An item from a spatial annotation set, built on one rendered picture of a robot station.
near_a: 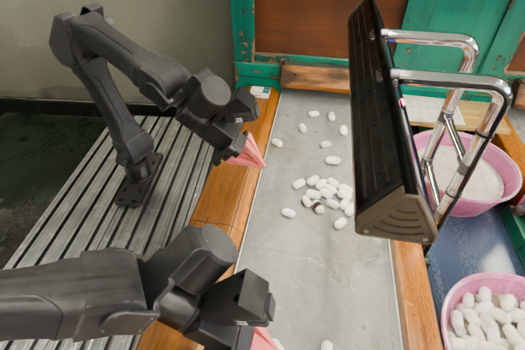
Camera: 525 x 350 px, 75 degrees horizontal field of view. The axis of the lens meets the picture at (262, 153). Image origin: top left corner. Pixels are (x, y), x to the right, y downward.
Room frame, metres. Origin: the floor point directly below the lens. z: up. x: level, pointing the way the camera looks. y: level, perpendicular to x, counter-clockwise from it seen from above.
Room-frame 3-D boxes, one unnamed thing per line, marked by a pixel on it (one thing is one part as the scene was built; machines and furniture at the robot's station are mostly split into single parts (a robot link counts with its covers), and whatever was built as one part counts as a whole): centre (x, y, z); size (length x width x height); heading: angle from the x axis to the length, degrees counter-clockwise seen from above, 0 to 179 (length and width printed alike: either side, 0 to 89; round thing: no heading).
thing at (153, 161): (0.67, 0.34, 0.71); 0.20 x 0.07 x 0.08; 175
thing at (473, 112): (0.85, -0.53, 0.77); 0.33 x 0.15 x 0.01; 80
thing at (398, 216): (0.51, -0.19, 1.08); 0.62 x 0.08 x 0.07; 170
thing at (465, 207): (0.63, -0.49, 0.72); 0.27 x 0.27 x 0.10
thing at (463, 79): (0.49, -0.27, 0.90); 0.20 x 0.19 x 0.45; 170
